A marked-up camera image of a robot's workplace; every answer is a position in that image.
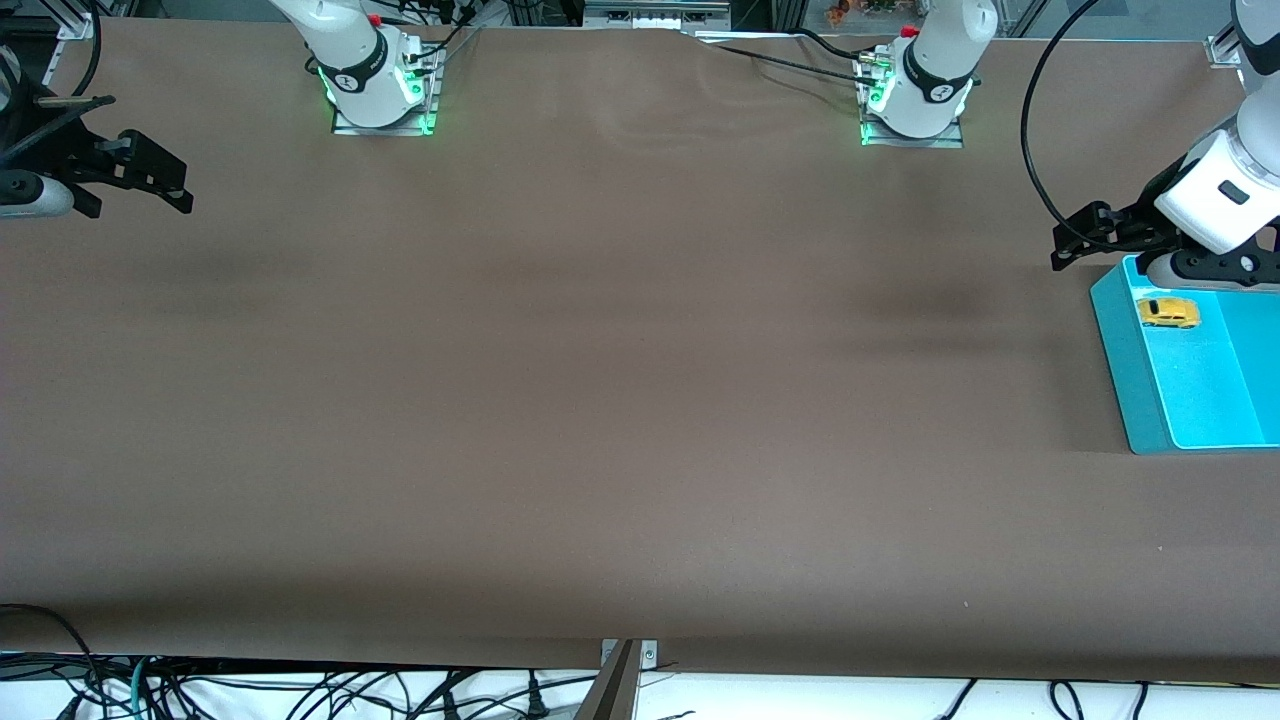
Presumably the yellow beetle toy car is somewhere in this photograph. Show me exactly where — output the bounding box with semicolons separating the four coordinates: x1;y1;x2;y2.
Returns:
1137;297;1201;329

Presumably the teal plastic bin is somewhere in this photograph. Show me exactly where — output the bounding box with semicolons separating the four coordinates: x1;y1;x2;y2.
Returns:
1088;255;1280;456

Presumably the brown table cover sheet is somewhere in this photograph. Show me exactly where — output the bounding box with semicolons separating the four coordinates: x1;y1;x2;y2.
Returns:
0;20;1280;686

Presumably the dark brown support beam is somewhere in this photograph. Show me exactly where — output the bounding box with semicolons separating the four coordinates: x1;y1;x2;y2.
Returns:
573;640;641;720

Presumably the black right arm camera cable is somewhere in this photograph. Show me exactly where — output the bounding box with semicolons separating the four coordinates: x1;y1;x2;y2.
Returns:
0;0;119;171

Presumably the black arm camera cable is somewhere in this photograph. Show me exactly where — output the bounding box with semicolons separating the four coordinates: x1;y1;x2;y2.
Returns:
1020;0;1106;249
0;0;119;171

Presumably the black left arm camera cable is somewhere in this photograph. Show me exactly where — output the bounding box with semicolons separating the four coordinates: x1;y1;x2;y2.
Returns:
1020;0;1106;249

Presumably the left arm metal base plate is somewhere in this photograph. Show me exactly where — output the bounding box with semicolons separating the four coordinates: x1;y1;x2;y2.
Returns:
858;50;966;149

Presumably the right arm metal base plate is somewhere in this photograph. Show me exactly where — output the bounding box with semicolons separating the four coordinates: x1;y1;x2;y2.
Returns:
332;40;442;136

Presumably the black base cable bundle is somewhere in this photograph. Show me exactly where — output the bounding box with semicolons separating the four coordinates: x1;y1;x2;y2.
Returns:
395;0;483;71

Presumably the short black base cable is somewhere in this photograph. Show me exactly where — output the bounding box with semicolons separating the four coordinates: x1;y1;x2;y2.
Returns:
795;28;891;63

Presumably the long black base cable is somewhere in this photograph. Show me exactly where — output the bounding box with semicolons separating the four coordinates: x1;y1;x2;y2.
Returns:
697;36;881;91

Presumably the black looping floor cable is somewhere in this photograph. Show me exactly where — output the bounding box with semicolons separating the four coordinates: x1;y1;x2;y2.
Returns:
0;603;106;720

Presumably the grey aluminium frame beam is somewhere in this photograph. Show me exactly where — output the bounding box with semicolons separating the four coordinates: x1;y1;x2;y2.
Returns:
583;0;733;29

